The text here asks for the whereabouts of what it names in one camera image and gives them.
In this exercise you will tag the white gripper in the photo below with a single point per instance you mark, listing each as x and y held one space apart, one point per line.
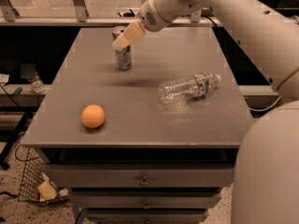
151 17

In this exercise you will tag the silver redbull can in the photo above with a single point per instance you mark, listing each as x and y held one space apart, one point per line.
123 56

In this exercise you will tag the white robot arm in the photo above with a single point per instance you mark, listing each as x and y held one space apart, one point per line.
266 177

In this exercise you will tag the clear plastic water bottle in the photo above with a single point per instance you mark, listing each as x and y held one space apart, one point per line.
186 88

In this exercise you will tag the orange fruit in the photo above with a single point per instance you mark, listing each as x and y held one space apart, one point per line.
93 116

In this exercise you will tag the small water bottle background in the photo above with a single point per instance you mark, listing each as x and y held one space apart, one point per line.
37 85

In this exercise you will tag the grey drawer cabinet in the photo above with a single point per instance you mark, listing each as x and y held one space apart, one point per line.
149 162

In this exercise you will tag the green object on shelf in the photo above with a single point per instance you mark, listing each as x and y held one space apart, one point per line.
17 91

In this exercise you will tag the yellow sponge in basket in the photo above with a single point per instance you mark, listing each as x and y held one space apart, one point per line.
47 191

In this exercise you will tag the grey metal rail frame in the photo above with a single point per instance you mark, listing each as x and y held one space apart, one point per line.
81 13

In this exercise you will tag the black wire basket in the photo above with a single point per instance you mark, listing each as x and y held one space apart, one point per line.
32 176

